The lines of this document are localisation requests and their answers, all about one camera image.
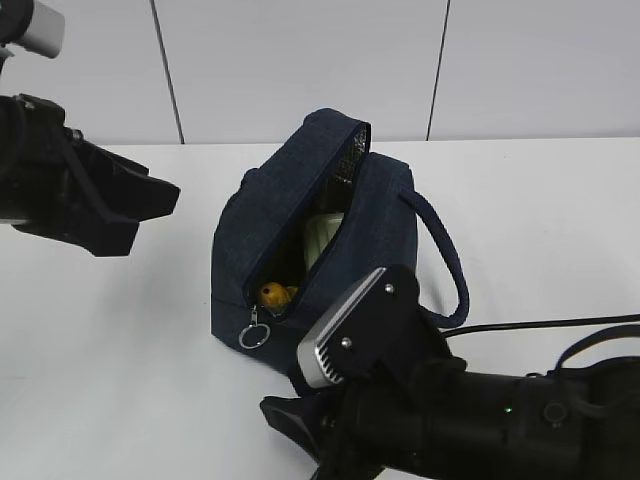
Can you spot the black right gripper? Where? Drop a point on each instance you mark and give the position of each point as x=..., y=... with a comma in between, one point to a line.
x=320, y=425

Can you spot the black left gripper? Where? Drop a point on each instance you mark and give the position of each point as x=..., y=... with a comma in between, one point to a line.
x=65, y=188

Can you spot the yellow gourd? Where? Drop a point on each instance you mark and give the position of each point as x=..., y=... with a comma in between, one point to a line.
x=276, y=297

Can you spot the green lidded glass food container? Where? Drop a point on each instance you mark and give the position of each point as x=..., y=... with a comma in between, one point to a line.
x=318, y=232

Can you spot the dark blue insulated lunch bag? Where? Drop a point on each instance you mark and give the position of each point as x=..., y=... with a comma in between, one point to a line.
x=326, y=166

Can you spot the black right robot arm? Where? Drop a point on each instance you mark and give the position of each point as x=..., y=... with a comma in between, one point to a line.
x=569, y=424

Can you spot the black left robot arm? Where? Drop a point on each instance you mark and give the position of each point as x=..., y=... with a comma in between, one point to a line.
x=57, y=185

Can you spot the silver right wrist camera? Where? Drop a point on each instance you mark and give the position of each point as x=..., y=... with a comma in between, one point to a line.
x=378, y=319

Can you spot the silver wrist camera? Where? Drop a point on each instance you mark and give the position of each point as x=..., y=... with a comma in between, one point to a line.
x=378, y=319
x=32, y=25

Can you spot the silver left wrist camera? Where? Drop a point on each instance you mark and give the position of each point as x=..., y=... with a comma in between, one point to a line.
x=32, y=25

